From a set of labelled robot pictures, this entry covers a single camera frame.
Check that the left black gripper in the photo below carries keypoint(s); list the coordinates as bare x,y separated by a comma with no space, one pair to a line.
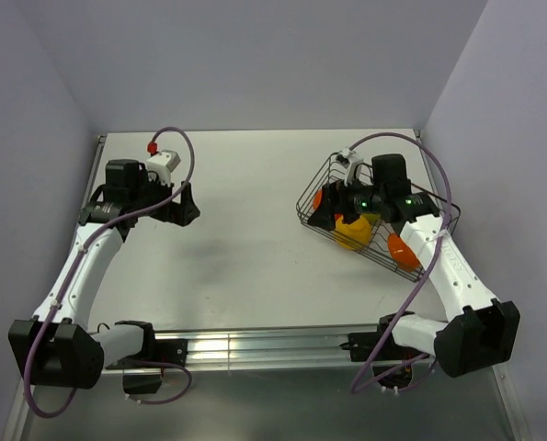
179,214

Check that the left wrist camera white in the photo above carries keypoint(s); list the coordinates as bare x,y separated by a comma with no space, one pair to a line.
162,164

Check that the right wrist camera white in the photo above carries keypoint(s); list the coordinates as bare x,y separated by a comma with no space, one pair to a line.
351,161

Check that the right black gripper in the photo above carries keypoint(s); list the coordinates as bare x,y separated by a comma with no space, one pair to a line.
336,199

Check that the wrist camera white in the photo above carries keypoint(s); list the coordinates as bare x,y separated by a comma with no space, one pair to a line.
351,161
162,164

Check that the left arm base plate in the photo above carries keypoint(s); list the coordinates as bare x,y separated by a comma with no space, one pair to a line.
146,375

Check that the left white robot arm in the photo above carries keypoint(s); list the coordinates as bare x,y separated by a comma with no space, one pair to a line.
53,347

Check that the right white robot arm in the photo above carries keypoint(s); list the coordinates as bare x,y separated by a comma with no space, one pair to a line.
479,330

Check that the white bowl orange outside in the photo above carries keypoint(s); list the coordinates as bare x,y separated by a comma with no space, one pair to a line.
402,255

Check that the yellow-orange bowl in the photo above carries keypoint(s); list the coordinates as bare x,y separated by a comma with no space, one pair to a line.
354,236

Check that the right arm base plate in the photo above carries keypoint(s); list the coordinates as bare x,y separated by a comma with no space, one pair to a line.
392,369

